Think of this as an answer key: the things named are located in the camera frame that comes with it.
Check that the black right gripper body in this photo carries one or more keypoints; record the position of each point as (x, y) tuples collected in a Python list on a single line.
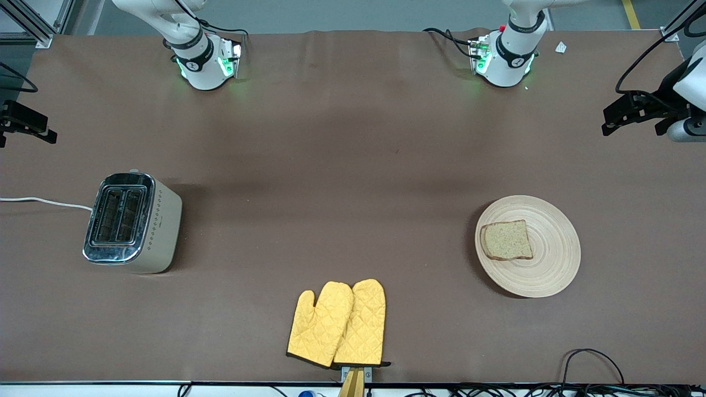
[(6, 119)]

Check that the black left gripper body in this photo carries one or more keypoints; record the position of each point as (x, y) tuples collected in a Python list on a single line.
[(663, 107)]

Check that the round wooden plate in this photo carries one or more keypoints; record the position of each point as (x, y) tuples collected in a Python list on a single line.
[(551, 259)]

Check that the brown bread slice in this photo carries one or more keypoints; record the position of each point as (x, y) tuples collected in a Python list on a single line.
[(506, 240)]

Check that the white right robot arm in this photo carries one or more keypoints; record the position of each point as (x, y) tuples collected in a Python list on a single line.
[(204, 71)]

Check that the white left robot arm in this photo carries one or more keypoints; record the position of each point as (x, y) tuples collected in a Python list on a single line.
[(504, 66)]

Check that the beige chrome two-slot toaster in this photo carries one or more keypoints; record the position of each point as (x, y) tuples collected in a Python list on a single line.
[(143, 226)]

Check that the small white paper scrap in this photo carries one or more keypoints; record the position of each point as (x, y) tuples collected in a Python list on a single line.
[(561, 47)]

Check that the yellow floor tape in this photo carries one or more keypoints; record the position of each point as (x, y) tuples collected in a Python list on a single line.
[(631, 14)]

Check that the brown table cover cloth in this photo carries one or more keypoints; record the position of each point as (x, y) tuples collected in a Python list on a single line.
[(386, 138)]

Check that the yellow quilted oven mitt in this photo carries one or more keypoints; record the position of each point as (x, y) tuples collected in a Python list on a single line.
[(317, 331), (364, 325)]

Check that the aluminium frame profile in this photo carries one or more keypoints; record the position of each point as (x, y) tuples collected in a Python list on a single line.
[(41, 37), (672, 34)]

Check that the wooden post with metal bracket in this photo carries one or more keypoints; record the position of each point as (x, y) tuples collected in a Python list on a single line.
[(353, 383)]

